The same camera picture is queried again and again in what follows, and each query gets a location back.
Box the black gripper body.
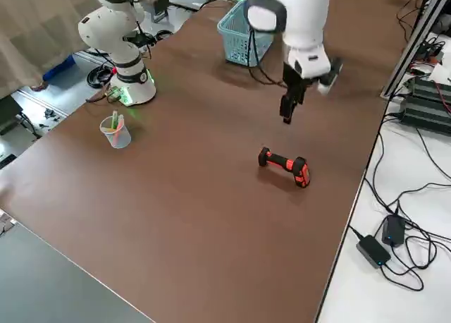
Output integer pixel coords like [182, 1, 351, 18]
[281, 59, 313, 93]

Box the orange black barcode scanner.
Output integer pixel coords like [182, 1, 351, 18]
[257, 146, 312, 189]

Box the light blue plastic basket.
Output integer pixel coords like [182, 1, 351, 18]
[216, 0, 276, 67]

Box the black finned power supply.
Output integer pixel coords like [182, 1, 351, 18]
[400, 92, 451, 138]
[408, 75, 451, 104]

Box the black power adapter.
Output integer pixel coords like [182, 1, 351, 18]
[355, 233, 393, 269]
[381, 212, 407, 248]

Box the clear plastic pen cup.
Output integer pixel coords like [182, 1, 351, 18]
[99, 114, 132, 150]

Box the beige curtain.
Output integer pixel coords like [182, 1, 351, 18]
[0, 0, 97, 100]

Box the black monitor box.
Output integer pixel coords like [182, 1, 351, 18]
[0, 95, 23, 136]

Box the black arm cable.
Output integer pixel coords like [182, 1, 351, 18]
[246, 26, 293, 90]

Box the long black cable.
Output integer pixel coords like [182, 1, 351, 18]
[396, 181, 451, 206]
[362, 113, 404, 217]

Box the aluminium profile post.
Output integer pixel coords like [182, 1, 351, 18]
[379, 0, 451, 99]

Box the coiled black cable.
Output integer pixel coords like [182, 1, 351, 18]
[87, 61, 116, 90]

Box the looped black cable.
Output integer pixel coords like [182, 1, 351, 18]
[380, 227, 443, 293]

